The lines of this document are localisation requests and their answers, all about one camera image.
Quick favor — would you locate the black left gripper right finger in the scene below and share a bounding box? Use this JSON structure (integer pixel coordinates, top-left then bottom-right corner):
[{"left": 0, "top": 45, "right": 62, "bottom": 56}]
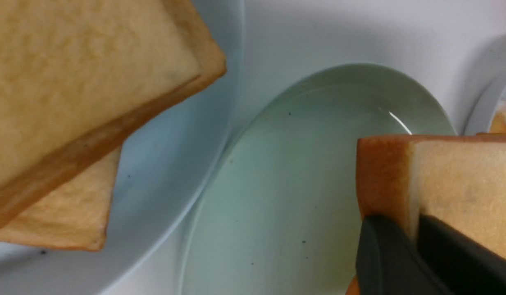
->
[{"left": 417, "top": 215, "right": 506, "bottom": 295}]

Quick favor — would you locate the mint green plate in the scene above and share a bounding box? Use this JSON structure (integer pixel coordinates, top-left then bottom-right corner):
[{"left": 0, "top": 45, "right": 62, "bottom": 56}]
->
[{"left": 178, "top": 64, "right": 456, "bottom": 295}]

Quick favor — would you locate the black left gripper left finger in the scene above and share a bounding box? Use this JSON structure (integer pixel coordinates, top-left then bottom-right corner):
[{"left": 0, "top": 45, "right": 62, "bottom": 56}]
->
[{"left": 356, "top": 216, "right": 453, "bottom": 295}]

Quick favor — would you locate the light blue bread plate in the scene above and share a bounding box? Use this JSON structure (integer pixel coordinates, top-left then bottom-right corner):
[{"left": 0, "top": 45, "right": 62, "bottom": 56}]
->
[{"left": 0, "top": 0, "right": 245, "bottom": 295}]

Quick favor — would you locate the left fried egg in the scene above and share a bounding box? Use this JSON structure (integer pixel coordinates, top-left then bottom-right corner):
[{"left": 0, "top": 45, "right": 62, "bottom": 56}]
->
[{"left": 489, "top": 100, "right": 506, "bottom": 133}]

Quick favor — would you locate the toast slice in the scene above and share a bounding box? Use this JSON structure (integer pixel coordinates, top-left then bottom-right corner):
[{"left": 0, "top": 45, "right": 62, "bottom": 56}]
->
[
  {"left": 0, "top": 0, "right": 226, "bottom": 229},
  {"left": 346, "top": 133, "right": 506, "bottom": 295},
  {"left": 0, "top": 147, "right": 121, "bottom": 252}
]

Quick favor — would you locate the grey egg plate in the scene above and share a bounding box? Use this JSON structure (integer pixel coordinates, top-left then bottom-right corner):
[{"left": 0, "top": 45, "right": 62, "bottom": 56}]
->
[{"left": 463, "top": 35, "right": 506, "bottom": 136}]

